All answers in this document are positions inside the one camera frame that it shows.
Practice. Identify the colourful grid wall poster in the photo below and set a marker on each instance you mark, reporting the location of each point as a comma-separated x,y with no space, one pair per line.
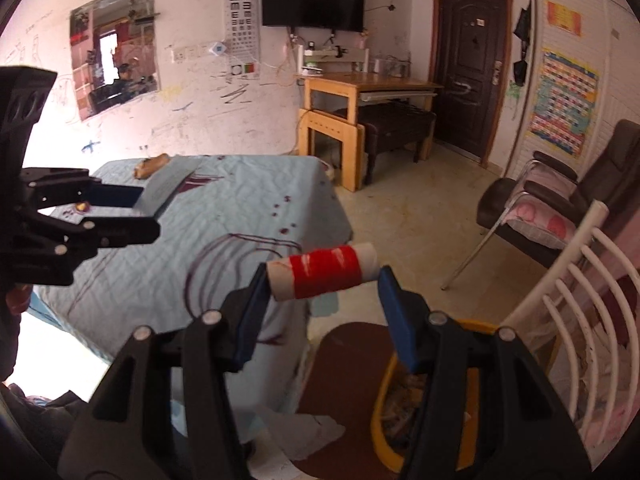
562,105

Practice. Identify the white crumpled paper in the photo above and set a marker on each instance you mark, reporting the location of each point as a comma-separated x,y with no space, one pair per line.
310,435

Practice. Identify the dark brown door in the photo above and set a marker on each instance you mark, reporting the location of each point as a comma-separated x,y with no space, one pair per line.
470,60

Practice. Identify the small brown object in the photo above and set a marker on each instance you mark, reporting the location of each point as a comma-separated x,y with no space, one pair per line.
150,166

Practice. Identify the white desk shelf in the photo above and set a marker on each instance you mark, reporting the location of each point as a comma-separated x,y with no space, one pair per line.
332,55

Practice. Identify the red thread spool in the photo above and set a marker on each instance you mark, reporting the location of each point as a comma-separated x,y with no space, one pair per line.
325,270

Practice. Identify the eye chart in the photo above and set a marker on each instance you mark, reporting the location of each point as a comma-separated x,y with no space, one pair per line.
242,15

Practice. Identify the wall mirror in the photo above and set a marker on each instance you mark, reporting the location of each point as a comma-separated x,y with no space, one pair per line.
115,50

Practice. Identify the white wardrobe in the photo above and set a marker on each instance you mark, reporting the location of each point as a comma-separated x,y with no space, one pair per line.
617,55

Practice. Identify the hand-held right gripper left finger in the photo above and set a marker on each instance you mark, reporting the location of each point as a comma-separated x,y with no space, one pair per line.
252,320

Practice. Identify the orange wall poster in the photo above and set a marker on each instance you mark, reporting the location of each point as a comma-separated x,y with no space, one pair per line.
564,18

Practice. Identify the brown round stool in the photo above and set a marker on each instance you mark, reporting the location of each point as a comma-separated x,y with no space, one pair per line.
345,375

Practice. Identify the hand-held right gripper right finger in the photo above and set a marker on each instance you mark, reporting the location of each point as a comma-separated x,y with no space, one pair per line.
400,325

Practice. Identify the brown metal-frame chair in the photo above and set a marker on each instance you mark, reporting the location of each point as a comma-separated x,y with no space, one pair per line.
505,200

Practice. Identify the yellow plastic bin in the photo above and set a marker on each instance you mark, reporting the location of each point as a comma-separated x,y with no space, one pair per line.
384,385

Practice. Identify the light blue paper sheet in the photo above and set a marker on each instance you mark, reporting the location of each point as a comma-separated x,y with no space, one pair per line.
167,185

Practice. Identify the light blue printed tablecloth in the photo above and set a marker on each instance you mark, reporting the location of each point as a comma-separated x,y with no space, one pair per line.
235,200

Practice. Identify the wooden desk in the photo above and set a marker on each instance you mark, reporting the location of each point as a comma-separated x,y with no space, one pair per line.
350,82

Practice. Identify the white slatted chair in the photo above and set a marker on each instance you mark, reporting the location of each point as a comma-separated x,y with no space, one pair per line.
580,240

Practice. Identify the dark brown bench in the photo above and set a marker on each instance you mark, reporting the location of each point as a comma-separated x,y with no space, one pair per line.
395,120

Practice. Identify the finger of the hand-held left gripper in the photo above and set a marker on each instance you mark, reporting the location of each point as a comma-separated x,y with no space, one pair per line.
130,232
117,196

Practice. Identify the pink cushion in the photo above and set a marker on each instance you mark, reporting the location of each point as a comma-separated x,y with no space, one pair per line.
540,222

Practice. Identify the white wall socket strip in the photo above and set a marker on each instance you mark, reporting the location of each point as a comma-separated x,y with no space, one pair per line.
192,52

